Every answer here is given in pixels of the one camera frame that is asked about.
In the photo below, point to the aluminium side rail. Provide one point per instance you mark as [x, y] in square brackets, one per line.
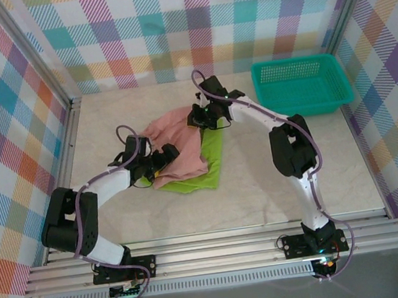
[368, 168]
[66, 161]

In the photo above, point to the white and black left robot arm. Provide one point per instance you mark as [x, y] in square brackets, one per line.
[112, 183]

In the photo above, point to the lime green shorts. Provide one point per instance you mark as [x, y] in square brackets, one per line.
[209, 169]

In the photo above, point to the pink shorts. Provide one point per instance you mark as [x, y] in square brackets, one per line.
[181, 151]

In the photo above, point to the teal plastic basket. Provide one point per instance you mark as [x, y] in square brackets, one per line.
[304, 85]

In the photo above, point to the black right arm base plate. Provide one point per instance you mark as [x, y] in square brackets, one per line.
[294, 246]

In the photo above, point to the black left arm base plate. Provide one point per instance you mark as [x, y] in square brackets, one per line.
[144, 263]

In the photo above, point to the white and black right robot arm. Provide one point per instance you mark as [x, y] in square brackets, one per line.
[253, 115]

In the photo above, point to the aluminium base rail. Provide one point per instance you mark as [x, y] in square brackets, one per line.
[215, 252]

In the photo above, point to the aluminium corner post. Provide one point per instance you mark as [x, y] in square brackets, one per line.
[352, 3]
[35, 56]

